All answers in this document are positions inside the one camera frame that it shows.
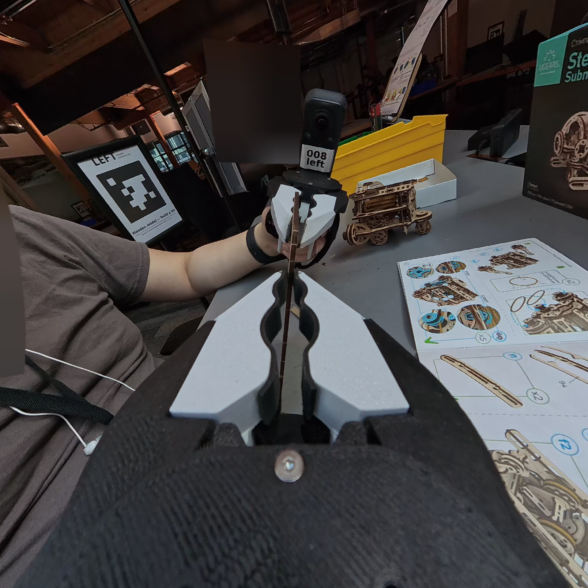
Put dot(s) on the small document stand with sheet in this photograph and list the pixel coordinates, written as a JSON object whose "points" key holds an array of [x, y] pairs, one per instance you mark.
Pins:
{"points": [[409, 64]]}

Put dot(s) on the black metal pole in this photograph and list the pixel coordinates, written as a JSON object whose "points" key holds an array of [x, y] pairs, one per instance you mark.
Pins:
{"points": [[174, 101]]}

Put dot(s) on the black model kit box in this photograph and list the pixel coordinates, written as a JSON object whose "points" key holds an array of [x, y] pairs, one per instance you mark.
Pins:
{"points": [[556, 115]]}

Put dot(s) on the yellow plastic bin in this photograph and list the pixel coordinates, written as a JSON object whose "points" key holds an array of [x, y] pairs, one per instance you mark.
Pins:
{"points": [[390, 142]]}

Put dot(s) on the person's left hand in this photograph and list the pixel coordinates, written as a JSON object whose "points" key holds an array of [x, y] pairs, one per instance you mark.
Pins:
{"points": [[268, 239]]}

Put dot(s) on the white cardboard box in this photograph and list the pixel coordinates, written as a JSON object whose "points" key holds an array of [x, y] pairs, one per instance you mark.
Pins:
{"points": [[438, 183]]}

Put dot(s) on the black wristband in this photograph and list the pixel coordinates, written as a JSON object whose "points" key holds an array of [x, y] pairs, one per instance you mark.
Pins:
{"points": [[252, 246]]}

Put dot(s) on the wooden model vehicle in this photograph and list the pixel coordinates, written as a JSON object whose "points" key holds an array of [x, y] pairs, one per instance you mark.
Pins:
{"points": [[386, 211]]}

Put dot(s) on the laser-cut wooden parts sheet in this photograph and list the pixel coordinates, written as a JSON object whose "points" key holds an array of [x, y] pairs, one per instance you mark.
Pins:
{"points": [[288, 257]]}

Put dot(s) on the black device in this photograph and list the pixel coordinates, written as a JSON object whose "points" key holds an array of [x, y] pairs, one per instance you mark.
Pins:
{"points": [[496, 133]]}

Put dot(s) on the grey metal panel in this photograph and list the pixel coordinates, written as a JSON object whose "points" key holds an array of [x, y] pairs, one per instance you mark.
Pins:
{"points": [[206, 138]]}

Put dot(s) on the white instruction booklet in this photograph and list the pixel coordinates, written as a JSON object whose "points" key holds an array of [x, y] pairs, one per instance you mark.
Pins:
{"points": [[505, 367]]}

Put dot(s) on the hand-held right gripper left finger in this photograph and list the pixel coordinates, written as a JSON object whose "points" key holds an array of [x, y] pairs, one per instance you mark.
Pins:
{"points": [[225, 363]]}

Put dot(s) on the person's left forearm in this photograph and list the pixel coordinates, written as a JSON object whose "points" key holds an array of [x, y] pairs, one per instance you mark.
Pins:
{"points": [[202, 271]]}

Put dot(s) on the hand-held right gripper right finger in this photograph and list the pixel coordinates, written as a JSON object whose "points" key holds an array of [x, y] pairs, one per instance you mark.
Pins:
{"points": [[353, 363]]}

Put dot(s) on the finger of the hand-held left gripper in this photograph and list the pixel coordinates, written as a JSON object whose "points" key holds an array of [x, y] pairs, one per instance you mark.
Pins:
{"points": [[281, 216], [319, 220]]}

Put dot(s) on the black white marker sign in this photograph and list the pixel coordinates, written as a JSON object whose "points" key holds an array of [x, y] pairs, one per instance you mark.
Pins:
{"points": [[131, 188]]}

